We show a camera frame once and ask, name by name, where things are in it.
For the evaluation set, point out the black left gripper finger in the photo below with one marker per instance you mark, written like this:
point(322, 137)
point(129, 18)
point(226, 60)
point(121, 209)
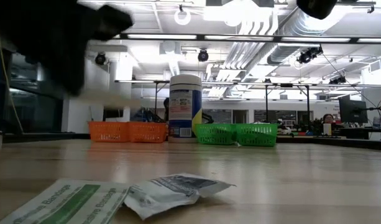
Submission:
point(70, 77)

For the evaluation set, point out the dark glass window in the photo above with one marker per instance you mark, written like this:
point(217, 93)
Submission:
point(31, 109)

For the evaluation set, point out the orange plastic basket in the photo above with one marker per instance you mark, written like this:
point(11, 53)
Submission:
point(148, 132)
point(107, 132)

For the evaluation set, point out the person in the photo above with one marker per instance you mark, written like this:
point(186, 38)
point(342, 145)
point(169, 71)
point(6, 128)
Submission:
point(328, 118)
point(167, 109)

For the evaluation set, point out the black desk monitor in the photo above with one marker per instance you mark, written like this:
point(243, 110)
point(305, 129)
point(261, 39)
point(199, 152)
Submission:
point(353, 110)

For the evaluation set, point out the overhead light bar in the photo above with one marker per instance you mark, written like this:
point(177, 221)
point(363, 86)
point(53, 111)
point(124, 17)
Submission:
point(209, 37)

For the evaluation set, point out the white wipes canister blue label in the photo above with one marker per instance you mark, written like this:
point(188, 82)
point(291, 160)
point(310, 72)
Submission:
point(185, 109)

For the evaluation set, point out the small white container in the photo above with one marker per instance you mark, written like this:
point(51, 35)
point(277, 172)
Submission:
point(327, 129)

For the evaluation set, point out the round white ceiling lamp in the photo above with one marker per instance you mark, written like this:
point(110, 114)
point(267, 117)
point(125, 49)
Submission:
point(182, 21)

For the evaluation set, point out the green plastic basket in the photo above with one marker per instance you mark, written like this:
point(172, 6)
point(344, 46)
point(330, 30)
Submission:
point(257, 135)
point(215, 134)

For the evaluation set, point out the white antiseptic wipe packet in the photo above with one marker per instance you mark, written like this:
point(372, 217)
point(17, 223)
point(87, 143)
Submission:
point(171, 193)

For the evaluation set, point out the black overhead camera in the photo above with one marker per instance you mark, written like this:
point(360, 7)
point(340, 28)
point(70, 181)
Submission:
point(100, 59)
point(203, 56)

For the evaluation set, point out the black ceiling camera cluster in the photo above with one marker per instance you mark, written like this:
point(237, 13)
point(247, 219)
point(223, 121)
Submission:
point(337, 80)
point(309, 54)

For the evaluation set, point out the black wall monitor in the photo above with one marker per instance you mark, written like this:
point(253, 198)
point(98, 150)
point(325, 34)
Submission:
point(114, 113)

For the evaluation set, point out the black aluminium rig frame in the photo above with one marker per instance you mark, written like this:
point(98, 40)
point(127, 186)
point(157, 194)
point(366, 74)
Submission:
point(53, 136)

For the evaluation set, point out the black background frame stand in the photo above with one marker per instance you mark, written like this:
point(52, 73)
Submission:
point(156, 90)

